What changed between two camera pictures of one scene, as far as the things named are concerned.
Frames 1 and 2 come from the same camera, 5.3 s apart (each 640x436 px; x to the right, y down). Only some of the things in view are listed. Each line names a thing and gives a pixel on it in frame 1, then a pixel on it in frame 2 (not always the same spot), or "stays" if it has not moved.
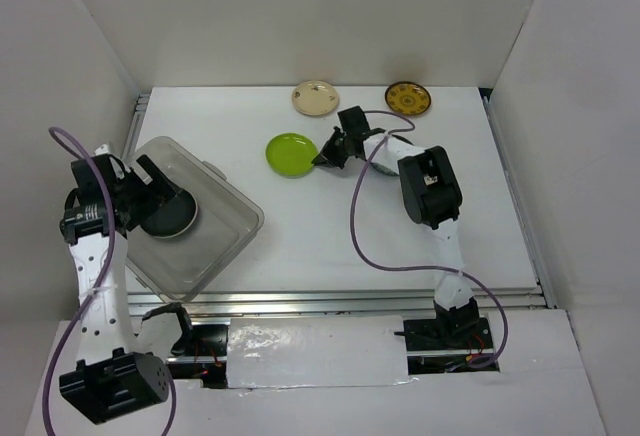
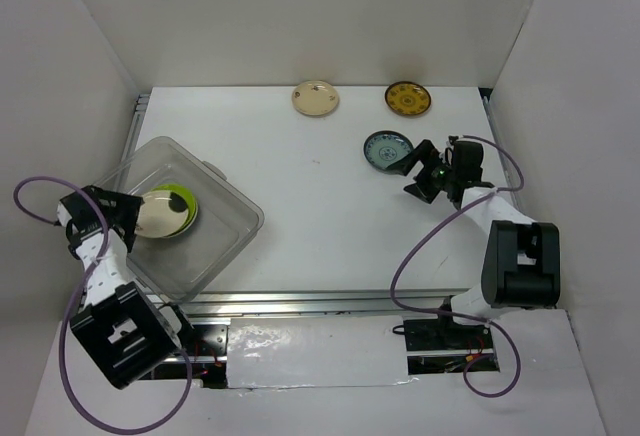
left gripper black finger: x=167 y=187 → x=123 y=211
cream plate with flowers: x=315 y=98 stays
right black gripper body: x=348 y=138 → x=438 y=173
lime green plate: x=290 y=154 → x=191 y=204
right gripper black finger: x=333 y=152 → x=424 y=152
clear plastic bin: x=227 y=220 stays
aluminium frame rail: x=517 y=302 stays
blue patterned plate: x=392 y=149 stays
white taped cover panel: x=335 y=351 stays
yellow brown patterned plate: x=407 y=98 stays
